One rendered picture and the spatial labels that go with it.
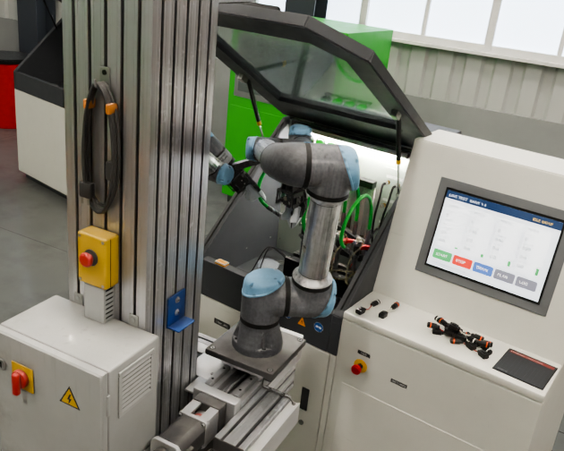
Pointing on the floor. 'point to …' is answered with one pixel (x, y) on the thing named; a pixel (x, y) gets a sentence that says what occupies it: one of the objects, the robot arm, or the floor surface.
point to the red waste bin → (0, 87)
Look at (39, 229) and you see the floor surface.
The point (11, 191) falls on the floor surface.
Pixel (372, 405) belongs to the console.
